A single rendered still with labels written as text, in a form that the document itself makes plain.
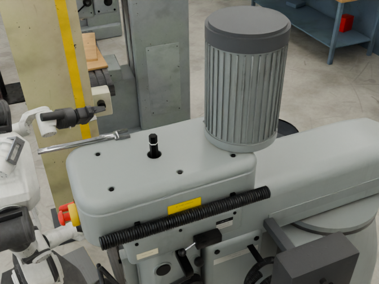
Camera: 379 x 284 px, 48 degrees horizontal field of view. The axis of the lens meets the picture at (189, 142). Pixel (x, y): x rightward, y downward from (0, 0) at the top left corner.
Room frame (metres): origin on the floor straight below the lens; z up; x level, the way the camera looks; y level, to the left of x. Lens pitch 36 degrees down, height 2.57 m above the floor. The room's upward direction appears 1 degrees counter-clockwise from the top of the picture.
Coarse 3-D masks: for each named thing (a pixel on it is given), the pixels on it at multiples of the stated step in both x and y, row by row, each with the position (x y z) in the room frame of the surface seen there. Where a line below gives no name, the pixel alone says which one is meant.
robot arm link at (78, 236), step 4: (68, 224) 1.23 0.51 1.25; (72, 228) 1.21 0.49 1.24; (72, 232) 1.20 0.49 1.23; (76, 232) 1.21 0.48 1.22; (80, 232) 1.25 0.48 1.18; (72, 236) 1.20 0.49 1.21; (76, 236) 1.21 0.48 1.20; (80, 236) 1.22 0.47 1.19; (84, 236) 1.23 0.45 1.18; (76, 240) 1.21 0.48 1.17; (80, 240) 1.21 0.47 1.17
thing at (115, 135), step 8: (96, 136) 0.95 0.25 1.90; (104, 136) 0.95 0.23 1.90; (112, 136) 0.95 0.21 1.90; (120, 136) 0.94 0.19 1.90; (128, 136) 0.95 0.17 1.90; (64, 144) 0.91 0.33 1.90; (72, 144) 0.91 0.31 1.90; (80, 144) 0.91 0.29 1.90; (40, 152) 0.88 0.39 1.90; (48, 152) 0.89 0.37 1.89
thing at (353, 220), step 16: (336, 208) 0.99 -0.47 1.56; (352, 208) 0.99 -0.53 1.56; (368, 208) 0.99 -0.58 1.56; (288, 224) 0.96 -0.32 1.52; (304, 224) 0.93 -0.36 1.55; (320, 224) 0.92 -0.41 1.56; (336, 224) 0.92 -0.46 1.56; (352, 224) 0.92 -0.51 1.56; (368, 224) 0.94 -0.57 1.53; (272, 240) 0.96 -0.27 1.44; (304, 240) 0.89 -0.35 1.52; (352, 240) 0.91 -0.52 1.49; (368, 240) 0.95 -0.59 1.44; (368, 256) 0.96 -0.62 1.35; (368, 272) 0.97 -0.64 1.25
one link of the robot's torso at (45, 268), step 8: (40, 224) 1.25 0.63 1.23; (16, 264) 1.19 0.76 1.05; (24, 264) 1.14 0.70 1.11; (32, 264) 1.15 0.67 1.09; (40, 264) 1.17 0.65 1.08; (48, 264) 1.18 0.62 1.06; (16, 272) 1.15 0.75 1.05; (24, 272) 1.13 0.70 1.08; (32, 272) 1.14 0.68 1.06; (40, 272) 1.15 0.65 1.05; (48, 272) 1.16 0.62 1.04; (56, 272) 1.17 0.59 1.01; (24, 280) 1.11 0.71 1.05; (32, 280) 1.12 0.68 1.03; (40, 280) 1.13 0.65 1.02; (48, 280) 1.14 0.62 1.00; (56, 280) 1.16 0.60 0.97
